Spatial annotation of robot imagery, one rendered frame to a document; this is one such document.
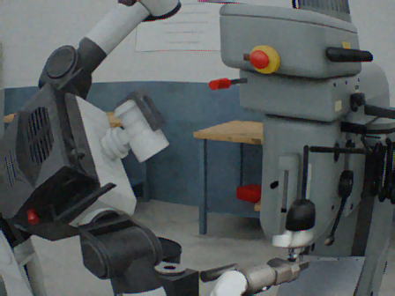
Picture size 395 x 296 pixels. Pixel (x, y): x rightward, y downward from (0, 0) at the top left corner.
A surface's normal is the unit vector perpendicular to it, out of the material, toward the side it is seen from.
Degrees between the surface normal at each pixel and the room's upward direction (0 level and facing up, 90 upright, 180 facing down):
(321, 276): 64
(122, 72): 90
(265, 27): 90
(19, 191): 74
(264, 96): 90
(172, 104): 90
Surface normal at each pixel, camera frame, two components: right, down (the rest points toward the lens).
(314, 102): -0.50, 0.17
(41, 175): -0.44, -0.27
